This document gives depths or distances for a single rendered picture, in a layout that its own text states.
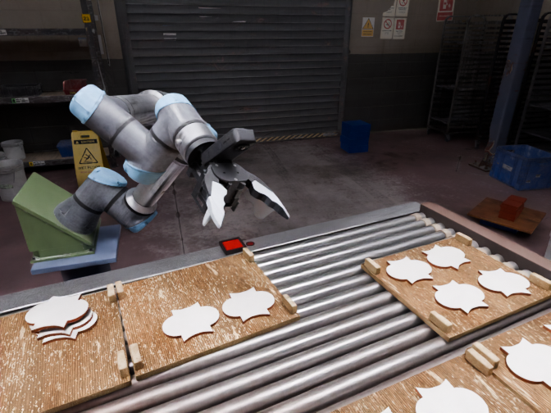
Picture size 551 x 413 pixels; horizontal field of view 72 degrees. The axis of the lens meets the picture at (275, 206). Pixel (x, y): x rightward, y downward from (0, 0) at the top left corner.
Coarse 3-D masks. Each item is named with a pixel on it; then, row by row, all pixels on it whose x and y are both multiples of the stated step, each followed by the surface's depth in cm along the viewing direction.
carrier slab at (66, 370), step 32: (0, 320) 96; (0, 352) 87; (32, 352) 87; (64, 352) 87; (96, 352) 87; (0, 384) 79; (32, 384) 79; (64, 384) 79; (96, 384) 79; (128, 384) 80
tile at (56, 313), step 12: (60, 300) 98; (72, 300) 98; (36, 312) 93; (48, 312) 93; (60, 312) 93; (72, 312) 93; (84, 312) 94; (36, 324) 89; (48, 324) 89; (60, 324) 89
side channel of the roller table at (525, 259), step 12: (432, 204) 156; (432, 216) 153; (444, 216) 147; (456, 216) 146; (456, 228) 143; (468, 228) 138; (480, 228) 138; (480, 240) 134; (492, 240) 130; (504, 240) 130; (492, 252) 131; (504, 252) 126; (516, 252) 123; (528, 252) 123; (528, 264) 120; (540, 264) 117
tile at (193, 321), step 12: (180, 312) 98; (192, 312) 98; (204, 312) 98; (216, 312) 98; (168, 324) 94; (180, 324) 94; (192, 324) 94; (204, 324) 94; (168, 336) 91; (180, 336) 91; (192, 336) 91
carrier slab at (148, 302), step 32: (128, 288) 108; (160, 288) 108; (192, 288) 108; (224, 288) 108; (256, 288) 108; (128, 320) 96; (160, 320) 96; (224, 320) 96; (256, 320) 96; (288, 320) 97; (160, 352) 87; (192, 352) 87
